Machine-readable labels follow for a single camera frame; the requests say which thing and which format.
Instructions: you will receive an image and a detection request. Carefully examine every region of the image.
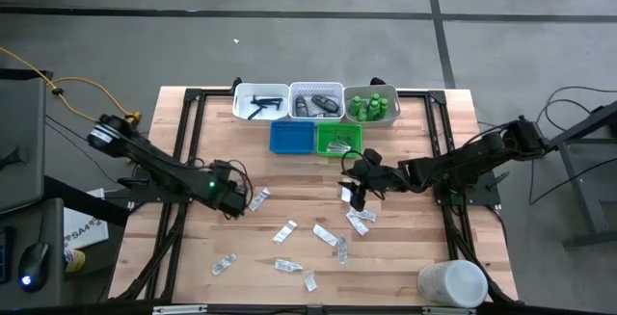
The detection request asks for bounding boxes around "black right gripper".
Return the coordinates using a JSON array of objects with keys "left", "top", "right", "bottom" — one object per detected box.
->
[{"left": 338, "top": 147, "right": 392, "bottom": 213}]

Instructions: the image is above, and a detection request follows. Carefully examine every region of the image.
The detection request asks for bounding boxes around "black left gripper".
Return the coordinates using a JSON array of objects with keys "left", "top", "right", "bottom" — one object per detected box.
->
[{"left": 211, "top": 182, "right": 252, "bottom": 221}]

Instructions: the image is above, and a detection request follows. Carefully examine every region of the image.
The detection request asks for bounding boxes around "green perforated plastic basket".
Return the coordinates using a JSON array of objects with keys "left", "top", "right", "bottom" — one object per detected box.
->
[{"left": 315, "top": 122, "right": 363, "bottom": 159}]

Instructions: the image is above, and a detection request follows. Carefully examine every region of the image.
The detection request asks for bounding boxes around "grey solid plastic bin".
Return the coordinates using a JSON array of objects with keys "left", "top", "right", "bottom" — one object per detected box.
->
[{"left": 341, "top": 83, "right": 402, "bottom": 129}]

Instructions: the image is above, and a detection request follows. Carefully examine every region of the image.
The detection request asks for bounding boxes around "blue perforated plastic basket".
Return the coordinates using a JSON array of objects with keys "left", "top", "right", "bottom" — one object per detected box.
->
[{"left": 268, "top": 120, "right": 317, "bottom": 156}]

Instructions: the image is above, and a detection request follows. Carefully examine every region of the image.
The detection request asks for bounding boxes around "white perforated plastic basket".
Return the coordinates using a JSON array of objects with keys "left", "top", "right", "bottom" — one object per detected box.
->
[{"left": 287, "top": 81, "right": 346, "bottom": 122}]

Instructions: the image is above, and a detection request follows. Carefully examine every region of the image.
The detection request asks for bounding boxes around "white solid plastic bin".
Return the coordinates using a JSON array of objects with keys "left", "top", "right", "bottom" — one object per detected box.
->
[{"left": 231, "top": 82, "right": 291, "bottom": 122}]

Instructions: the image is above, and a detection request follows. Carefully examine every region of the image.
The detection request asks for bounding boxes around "white cylindrical wipes canister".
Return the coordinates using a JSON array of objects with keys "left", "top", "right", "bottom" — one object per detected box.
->
[{"left": 416, "top": 258, "right": 490, "bottom": 309}]

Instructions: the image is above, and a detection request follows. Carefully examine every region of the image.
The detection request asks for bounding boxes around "white printed paper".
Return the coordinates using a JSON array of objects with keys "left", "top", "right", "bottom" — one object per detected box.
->
[{"left": 63, "top": 188, "right": 110, "bottom": 250}]

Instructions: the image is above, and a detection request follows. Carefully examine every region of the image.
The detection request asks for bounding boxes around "yellow white cup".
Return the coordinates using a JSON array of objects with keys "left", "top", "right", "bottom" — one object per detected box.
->
[{"left": 64, "top": 247, "right": 87, "bottom": 274}]

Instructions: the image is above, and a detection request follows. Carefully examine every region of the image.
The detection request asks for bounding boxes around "black computer mouse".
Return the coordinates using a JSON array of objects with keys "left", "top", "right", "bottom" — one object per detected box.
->
[{"left": 17, "top": 241, "right": 50, "bottom": 293}]

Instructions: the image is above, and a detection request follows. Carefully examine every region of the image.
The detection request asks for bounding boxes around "grey side desk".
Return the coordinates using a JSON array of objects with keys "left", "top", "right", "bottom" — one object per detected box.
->
[{"left": 0, "top": 67, "right": 67, "bottom": 309}]

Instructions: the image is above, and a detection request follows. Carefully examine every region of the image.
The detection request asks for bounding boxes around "black metal rig frame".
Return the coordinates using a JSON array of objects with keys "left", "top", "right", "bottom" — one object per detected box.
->
[{"left": 98, "top": 77, "right": 521, "bottom": 306}]

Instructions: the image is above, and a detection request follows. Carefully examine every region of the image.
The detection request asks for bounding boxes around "dark metal desk frame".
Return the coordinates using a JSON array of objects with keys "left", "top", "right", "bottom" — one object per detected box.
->
[{"left": 549, "top": 100, "right": 617, "bottom": 249}]

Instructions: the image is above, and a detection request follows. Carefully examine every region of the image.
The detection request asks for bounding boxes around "yellow cable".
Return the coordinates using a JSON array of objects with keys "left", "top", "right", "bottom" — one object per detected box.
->
[{"left": 0, "top": 46, "right": 144, "bottom": 123}]

